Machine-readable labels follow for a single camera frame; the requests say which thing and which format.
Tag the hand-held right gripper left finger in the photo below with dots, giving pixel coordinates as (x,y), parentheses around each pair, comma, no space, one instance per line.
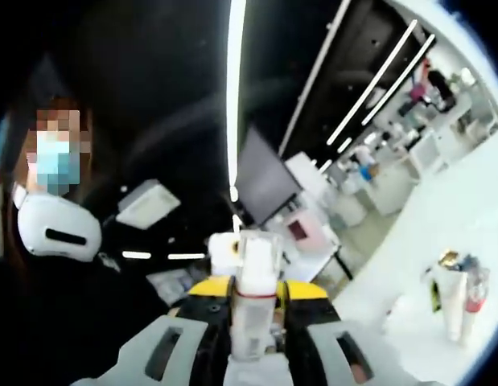
(208,342)

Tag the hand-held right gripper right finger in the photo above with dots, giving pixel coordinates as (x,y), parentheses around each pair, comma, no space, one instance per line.
(309,313)

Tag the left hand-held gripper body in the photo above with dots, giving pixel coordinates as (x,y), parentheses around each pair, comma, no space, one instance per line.
(220,255)

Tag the small skincare bottle red label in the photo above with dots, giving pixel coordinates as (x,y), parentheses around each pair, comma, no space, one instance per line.
(254,273)

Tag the white skincare tube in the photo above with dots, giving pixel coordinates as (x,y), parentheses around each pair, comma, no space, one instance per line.
(455,305)

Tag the white pump bottle red collar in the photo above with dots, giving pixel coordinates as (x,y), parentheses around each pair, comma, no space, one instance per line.
(477,297)

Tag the pink board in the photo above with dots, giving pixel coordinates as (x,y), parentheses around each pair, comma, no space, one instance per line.
(313,233)

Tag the large dark screen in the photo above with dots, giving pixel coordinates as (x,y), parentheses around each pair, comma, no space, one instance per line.
(264,181)

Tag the ceiling air conditioner unit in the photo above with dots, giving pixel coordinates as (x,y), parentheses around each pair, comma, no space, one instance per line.
(148,205)

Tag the green black snack packet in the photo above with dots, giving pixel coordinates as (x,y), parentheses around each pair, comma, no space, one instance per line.
(435,297)

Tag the gold snack packet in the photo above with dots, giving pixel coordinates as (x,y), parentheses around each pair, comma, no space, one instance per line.
(449,257)

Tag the long curved ceiling light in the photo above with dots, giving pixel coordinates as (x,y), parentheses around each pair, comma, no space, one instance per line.
(235,100)

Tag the white worn device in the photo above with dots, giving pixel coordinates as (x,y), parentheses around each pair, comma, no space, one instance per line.
(59,217)

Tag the ceiling light strip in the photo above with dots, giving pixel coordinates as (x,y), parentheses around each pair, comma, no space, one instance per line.
(371,82)
(398,79)

